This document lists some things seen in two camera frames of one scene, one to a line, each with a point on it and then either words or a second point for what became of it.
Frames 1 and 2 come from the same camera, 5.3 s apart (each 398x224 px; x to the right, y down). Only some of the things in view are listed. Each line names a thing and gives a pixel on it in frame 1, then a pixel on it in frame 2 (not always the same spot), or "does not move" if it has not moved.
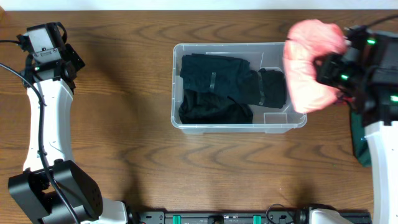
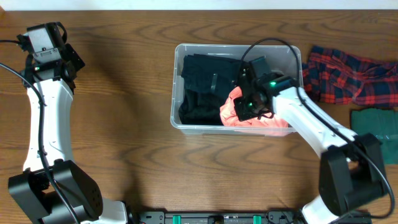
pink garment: [308, 40] → [229, 116]
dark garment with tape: [228, 75] does not move
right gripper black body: [350, 78] → [250, 106]
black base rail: [220, 217] does not move
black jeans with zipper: [199, 108] does not move
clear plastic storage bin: [266, 119] does not move
